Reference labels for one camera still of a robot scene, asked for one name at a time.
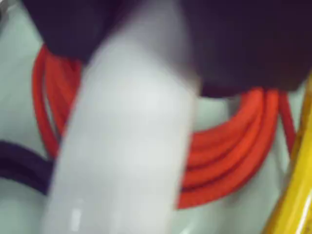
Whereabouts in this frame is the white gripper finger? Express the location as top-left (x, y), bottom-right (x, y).
top-left (40, 0), bottom-right (203, 234)

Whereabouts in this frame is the black motor block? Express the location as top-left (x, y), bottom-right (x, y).
top-left (23, 0), bottom-right (312, 99)

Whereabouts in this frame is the yellow pole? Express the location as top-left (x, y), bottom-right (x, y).
top-left (262, 73), bottom-right (312, 234)

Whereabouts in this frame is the red coiled cable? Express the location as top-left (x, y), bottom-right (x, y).
top-left (31, 43), bottom-right (297, 210)

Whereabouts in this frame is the black cable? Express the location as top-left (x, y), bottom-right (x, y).
top-left (0, 140), bottom-right (56, 195)

